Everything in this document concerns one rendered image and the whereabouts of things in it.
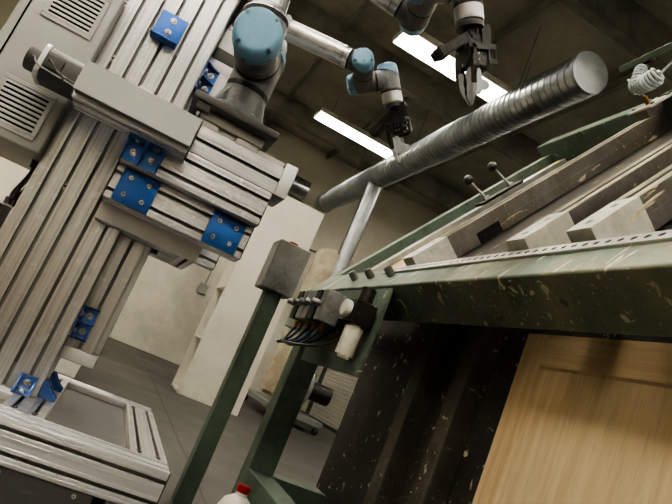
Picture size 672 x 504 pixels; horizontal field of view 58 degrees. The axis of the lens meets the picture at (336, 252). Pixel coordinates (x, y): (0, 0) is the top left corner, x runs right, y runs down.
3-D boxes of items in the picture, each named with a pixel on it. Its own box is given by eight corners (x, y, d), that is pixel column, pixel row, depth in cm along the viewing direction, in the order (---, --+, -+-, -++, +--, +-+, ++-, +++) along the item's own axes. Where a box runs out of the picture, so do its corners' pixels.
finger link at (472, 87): (493, 102, 153) (490, 66, 154) (473, 101, 151) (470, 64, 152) (486, 105, 156) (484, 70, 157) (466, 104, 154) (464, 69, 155)
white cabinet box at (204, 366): (171, 384, 585) (257, 197, 629) (225, 405, 601) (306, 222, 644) (176, 393, 529) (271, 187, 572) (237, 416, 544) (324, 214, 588)
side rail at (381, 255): (346, 301, 229) (333, 275, 228) (551, 180, 265) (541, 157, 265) (352, 301, 223) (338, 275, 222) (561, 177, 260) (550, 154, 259)
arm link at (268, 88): (268, 110, 164) (288, 68, 167) (269, 88, 151) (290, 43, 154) (227, 92, 164) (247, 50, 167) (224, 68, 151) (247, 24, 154)
